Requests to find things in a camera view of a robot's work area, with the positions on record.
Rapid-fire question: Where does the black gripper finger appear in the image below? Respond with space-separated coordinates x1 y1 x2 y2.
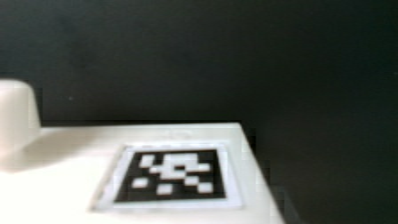
0 79 42 172

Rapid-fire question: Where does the white drawer cabinet box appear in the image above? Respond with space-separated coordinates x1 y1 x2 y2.
0 123 285 224

